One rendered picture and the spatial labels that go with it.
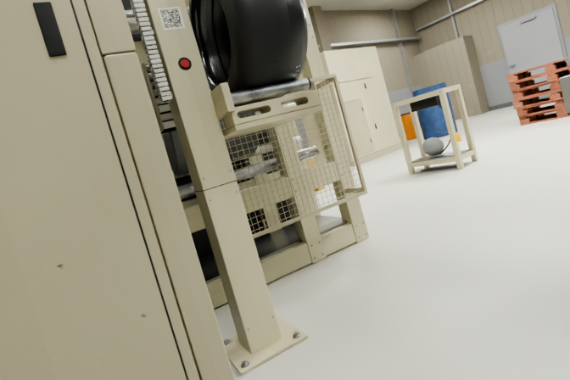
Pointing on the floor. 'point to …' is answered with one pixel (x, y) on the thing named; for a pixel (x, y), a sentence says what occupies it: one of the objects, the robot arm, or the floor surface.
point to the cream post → (208, 158)
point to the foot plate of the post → (245, 361)
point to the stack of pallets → (527, 97)
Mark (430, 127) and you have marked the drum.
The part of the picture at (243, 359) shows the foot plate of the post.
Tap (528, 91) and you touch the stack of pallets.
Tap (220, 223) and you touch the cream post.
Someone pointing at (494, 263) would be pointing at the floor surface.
